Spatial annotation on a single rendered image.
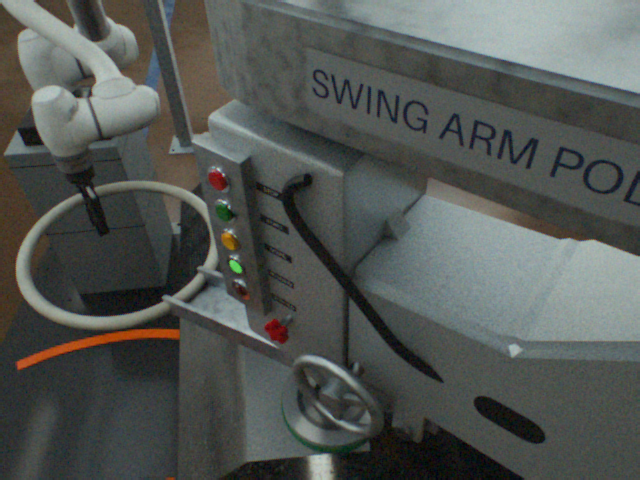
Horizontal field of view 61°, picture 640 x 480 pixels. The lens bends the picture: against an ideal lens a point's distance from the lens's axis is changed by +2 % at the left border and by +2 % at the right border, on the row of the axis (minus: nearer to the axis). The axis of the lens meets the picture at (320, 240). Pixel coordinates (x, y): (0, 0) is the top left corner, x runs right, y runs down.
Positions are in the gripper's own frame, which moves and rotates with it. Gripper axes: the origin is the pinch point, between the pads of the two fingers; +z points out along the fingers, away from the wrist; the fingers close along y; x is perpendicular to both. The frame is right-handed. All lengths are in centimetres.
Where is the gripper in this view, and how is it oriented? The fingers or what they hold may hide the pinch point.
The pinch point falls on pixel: (97, 221)
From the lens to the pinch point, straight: 167.2
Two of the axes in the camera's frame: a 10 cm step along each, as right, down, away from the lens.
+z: -0.3, 7.0, 7.2
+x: 7.8, -4.3, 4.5
